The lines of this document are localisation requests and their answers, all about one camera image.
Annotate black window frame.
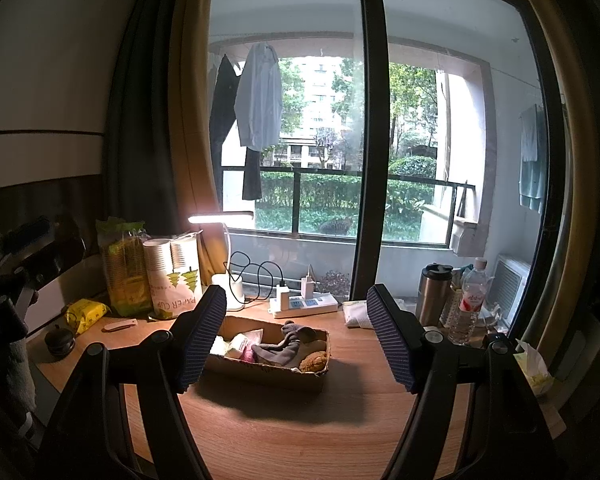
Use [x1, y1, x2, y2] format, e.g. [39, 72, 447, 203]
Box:
[355, 0, 388, 306]

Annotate white wipes pack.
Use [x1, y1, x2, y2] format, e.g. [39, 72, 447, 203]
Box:
[342, 300, 376, 330]

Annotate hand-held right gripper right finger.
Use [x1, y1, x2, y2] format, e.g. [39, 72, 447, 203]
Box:
[366, 283, 571, 480]

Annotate black charging cable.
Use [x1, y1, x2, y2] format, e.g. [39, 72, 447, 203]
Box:
[228, 251, 286, 306]

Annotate yellow curtain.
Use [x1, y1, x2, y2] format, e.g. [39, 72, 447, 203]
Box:
[167, 0, 231, 288]

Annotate black round container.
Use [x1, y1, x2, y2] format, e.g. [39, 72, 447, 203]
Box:
[45, 325, 76, 358]

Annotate grey sock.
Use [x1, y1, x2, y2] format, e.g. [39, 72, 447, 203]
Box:
[251, 322, 318, 368]

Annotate brown plush toy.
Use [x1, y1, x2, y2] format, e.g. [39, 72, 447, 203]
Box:
[299, 349, 329, 373]

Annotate brown cardboard box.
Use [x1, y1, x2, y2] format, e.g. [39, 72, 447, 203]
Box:
[202, 314, 332, 396]

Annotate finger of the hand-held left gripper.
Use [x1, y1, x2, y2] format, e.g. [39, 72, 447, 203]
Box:
[2, 216, 59, 257]

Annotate white power strip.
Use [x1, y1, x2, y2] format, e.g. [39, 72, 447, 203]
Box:
[269, 294, 340, 319]

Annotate dark grey curtain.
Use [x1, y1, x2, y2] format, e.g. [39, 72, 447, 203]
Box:
[102, 0, 182, 243]

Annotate white desk lamp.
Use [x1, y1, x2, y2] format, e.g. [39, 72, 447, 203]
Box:
[187, 211, 255, 311]

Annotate crumpled white tissue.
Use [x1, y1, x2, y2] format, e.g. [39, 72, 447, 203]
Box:
[512, 338, 556, 398]

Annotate teal hanging towel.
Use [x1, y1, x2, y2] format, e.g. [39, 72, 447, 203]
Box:
[519, 104, 548, 213]

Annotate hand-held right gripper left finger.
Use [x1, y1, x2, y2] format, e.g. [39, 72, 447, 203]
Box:
[35, 284, 228, 480]

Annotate white air conditioner unit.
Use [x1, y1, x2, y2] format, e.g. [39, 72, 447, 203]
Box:
[490, 254, 533, 321]

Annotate paper cup pack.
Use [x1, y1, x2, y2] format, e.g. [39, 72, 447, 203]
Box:
[142, 232, 204, 321]

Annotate steel thermos cup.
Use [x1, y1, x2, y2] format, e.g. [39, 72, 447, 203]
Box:
[415, 262, 453, 328]

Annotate green plastic package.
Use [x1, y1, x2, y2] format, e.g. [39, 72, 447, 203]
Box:
[96, 217, 153, 318]

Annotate blue hanging shirt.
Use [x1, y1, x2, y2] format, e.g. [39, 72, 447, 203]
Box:
[234, 42, 283, 152]

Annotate black hanging garment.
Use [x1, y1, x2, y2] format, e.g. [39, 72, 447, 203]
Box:
[209, 54, 241, 194]

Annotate black balcony railing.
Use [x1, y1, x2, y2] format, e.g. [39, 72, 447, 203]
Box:
[220, 165, 476, 241]

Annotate white barcode packet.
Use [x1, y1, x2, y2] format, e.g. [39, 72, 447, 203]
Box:
[227, 329, 265, 361]

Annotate yellow tissue pack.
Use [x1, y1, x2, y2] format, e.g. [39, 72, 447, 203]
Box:
[65, 298, 110, 336]

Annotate dark hanging trousers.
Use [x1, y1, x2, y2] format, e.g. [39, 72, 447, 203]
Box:
[242, 147, 264, 201]

